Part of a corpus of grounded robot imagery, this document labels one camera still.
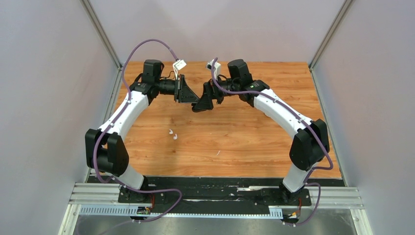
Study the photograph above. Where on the right aluminium frame post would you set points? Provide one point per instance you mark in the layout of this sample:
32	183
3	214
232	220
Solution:
330	33

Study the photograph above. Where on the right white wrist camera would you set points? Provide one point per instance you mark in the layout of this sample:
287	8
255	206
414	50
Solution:
214	66

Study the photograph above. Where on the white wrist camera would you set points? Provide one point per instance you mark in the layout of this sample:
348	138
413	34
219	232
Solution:
214	66
177	66

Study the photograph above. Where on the aluminium frame post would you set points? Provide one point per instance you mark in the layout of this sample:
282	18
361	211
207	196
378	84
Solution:
330	33
101	32

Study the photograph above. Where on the left aluminium frame post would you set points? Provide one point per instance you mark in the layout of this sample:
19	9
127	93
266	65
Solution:
101	32

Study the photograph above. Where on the white slotted cable duct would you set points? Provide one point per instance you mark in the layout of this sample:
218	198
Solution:
271	213

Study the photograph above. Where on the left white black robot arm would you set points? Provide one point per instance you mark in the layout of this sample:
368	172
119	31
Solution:
105	148

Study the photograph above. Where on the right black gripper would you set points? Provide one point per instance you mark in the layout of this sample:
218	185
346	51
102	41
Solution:
211	91

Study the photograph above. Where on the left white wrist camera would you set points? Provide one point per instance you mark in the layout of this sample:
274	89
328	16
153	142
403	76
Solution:
177	66

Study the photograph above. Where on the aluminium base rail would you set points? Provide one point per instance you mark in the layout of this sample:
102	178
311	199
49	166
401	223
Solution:
269	196

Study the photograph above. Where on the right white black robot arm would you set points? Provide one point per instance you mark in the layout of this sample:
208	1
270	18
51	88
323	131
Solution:
310	143

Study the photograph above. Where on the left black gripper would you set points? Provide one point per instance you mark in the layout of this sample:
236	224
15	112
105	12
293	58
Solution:
182	92

